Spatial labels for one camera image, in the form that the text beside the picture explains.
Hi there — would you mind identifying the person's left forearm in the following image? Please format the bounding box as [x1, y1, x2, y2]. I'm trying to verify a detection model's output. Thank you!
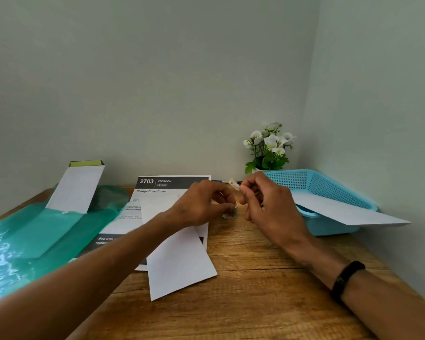
[0, 212, 185, 340]

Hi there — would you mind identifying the white artificial flower plant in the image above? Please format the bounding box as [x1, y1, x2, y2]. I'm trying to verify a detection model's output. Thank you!
[243, 121, 297, 175]

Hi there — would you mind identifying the person's right forearm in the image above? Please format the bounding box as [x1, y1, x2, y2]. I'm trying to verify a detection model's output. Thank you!
[287, 234, 425, 340]

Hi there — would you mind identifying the green plastic bag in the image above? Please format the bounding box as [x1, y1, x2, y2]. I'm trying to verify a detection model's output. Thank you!
[0, 185, 130, 307]

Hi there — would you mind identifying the black wristband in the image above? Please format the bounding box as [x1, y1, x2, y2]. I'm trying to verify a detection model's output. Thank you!
[331, 260, 366, 303]

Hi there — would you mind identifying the person's left hand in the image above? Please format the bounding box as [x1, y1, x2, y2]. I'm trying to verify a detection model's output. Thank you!
[165, 180, 238, 229]

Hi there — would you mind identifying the person's right hand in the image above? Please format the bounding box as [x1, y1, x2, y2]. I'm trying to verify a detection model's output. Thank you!
[239, 171, 310, 248]

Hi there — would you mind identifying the printed instruction sheet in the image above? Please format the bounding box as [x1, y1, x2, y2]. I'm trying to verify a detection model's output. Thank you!
[79, 175, 212, 272]

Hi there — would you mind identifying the blue plastic basket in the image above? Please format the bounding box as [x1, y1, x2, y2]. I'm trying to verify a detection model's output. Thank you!
[260, 169, 379, 237]

